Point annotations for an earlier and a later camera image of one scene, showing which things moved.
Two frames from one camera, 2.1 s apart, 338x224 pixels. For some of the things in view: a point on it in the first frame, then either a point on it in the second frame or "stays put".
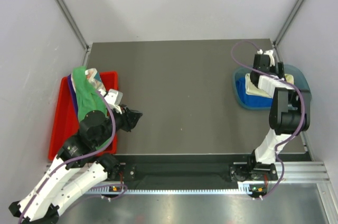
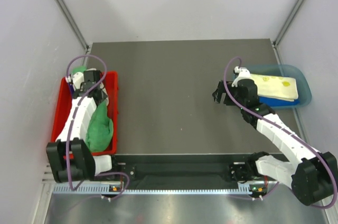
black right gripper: (281, 70) to (217, 95)
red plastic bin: (64, 122) stays put
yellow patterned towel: (267, 85) stays put
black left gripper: (130, 117) to (104, 98)
